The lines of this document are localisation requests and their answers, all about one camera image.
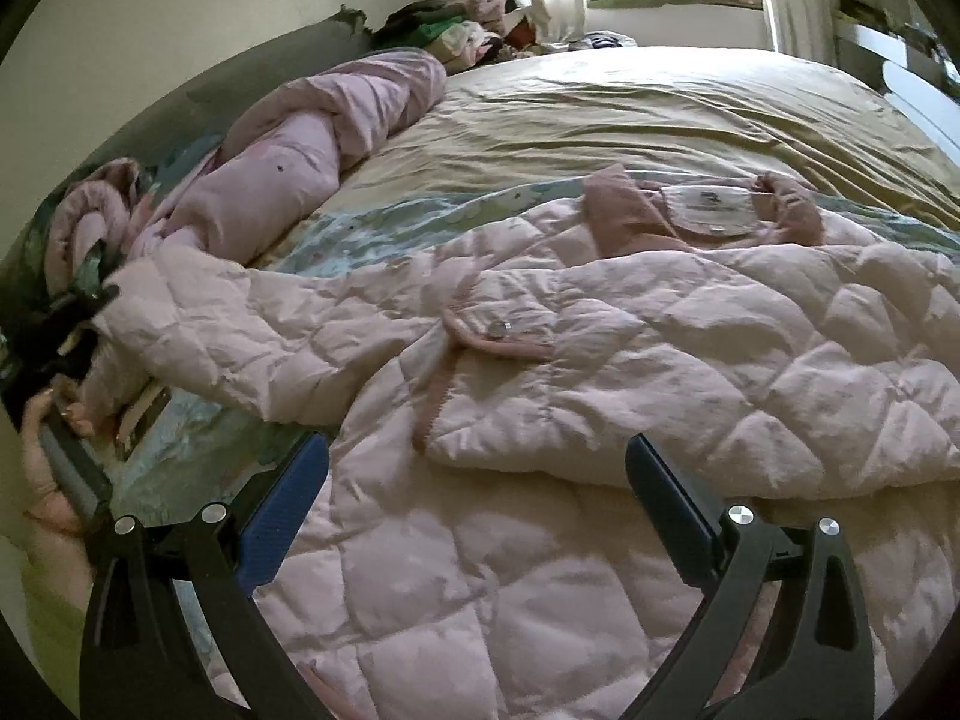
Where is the pink quilted coat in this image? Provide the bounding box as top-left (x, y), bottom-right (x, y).
top-left (73, 164), bottom-right (960, 720)

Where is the pile of clothes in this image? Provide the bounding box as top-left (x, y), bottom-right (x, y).
top-left (371, 0), bottom-right (638, 75)

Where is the person's left hand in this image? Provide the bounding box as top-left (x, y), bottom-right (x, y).
top-left (20, 387), bottom-right (85, 539)

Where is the green cartoon print bedsheet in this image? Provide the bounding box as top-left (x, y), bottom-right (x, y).
top-left (96, 179), bottom-right (960, 691)

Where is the rolled pink duvet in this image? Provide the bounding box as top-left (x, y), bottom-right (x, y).
top-left (43, 49), bottom-right (448, 296)

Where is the dark grey headboard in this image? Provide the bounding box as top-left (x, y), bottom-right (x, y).
top-left (0, 5), bottom-right (378, 295)

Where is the tan bed blanket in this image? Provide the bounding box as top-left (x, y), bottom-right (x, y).
top-left (324, 47), bottom-right (958, 229)

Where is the white rounded side cabinet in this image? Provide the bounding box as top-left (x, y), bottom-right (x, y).
top-left (833, 0), bottom-right (958, 164)

